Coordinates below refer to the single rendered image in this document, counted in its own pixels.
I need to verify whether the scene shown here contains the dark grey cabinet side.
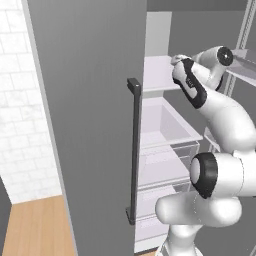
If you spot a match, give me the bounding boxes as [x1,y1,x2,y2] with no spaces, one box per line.
[0,175,13,256]

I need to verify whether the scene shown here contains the clear fridge drawer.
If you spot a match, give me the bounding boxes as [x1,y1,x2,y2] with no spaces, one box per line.
[137,140,201,192]

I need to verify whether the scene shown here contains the fridge door with racks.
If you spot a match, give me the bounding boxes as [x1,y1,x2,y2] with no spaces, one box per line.
[202,0,256,154]

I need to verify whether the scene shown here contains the grey fridge body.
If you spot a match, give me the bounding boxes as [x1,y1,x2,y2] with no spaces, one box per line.
[134,0,256,254]

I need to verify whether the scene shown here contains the dark fridge door handle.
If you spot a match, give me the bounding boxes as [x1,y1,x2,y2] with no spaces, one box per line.
[125,77,143,226]

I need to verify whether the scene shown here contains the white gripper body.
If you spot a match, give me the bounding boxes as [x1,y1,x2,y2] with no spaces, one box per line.
[170,54,193,66]

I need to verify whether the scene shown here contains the grey door rack shelf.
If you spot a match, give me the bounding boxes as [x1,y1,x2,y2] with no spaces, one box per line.
[225,48,256,88]

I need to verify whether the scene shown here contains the white fridge bin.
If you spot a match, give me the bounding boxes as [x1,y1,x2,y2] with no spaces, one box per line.
[139,97,204,150]

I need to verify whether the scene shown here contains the grey fridge door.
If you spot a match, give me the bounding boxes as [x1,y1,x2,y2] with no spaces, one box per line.
[21,0,148,256]

